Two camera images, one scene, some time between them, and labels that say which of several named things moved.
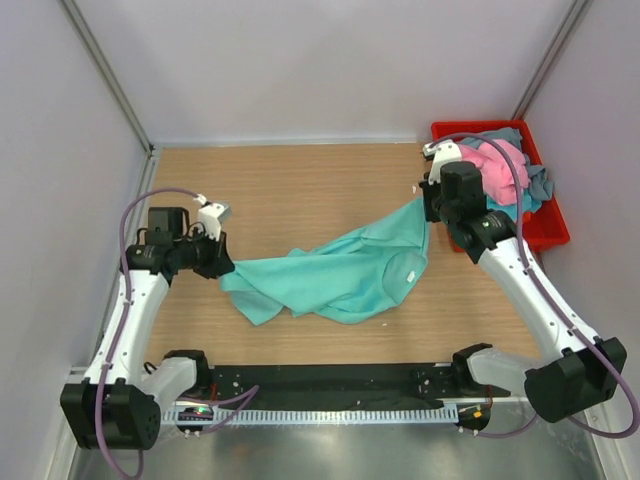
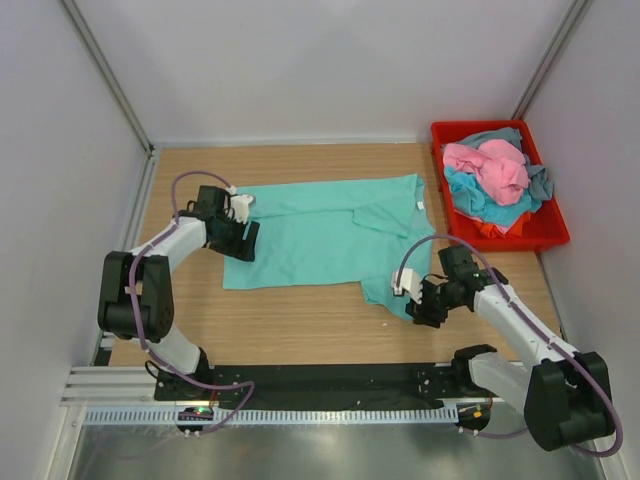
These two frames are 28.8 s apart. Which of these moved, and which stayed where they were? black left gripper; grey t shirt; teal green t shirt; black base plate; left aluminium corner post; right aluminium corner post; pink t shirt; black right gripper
Moved: black right gripper; black left gripper; teal green t shirt
Stayed: right aluminium corner post; left aluminium corner post; grey t shirt; black base plate; pink t shirt
